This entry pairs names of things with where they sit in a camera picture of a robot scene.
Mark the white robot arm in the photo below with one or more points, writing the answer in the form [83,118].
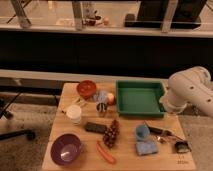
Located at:
[189,86]

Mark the red bowl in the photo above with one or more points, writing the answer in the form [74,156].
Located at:
[86,89]

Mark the purple bowl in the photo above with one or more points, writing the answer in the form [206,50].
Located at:
[66,149]

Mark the orange peach fruit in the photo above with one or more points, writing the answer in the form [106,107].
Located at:
[111,99]

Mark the striped small cup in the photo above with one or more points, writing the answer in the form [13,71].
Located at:
[101,107]

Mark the green plastic tray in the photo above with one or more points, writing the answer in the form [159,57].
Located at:
[139,99]

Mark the white plastic cup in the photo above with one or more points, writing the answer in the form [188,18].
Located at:
[74,113]

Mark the black rectangular remote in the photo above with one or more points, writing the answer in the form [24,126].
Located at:
[94,127]

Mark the wooden spatula piece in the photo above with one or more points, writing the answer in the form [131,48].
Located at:
[78,101]

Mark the purple grape bunch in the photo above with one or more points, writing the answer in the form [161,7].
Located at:
[111,134]

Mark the blue plastic cup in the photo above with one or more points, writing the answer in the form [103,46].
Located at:
[142,132]

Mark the blue sponge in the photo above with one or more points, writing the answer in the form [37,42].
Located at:
[146,147]

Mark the orange carrot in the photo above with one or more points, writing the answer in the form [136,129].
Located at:
[104,154]

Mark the black office chair base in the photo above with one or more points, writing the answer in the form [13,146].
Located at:
[8,116]

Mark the small black silver object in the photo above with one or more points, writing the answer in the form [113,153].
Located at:
[182,147]

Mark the black handled utensil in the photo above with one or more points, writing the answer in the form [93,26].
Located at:
[164,132]

